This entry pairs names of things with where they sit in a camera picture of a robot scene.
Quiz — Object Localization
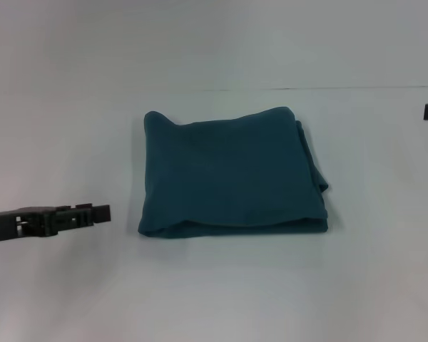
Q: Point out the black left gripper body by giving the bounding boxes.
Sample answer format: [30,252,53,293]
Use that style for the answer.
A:
[0,204,61,245]

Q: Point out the teal blue shirt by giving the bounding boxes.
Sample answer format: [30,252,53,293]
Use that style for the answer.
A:
[136,105,331,240]

